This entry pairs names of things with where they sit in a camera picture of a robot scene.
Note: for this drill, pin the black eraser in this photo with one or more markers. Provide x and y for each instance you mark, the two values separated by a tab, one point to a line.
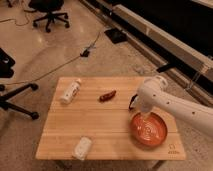
132	102

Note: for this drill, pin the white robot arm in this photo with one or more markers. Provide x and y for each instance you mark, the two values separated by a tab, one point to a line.
151	93

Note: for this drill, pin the dark red chili pepper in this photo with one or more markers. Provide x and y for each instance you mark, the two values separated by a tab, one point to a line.
107	96

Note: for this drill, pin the white plastic bottle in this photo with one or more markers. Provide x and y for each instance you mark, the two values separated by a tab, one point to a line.
70	91

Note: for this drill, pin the wooden table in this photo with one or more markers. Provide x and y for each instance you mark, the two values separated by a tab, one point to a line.
105	123

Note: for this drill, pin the black floor box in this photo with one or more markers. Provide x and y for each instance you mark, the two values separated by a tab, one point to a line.
115	35

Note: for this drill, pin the orange ribbed bowl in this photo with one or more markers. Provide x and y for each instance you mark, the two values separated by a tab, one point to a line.
151	131

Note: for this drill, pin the white crumpled packet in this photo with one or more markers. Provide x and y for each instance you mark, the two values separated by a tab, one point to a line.
82	148

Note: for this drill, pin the black office chair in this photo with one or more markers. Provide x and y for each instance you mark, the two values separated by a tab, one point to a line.
52	10

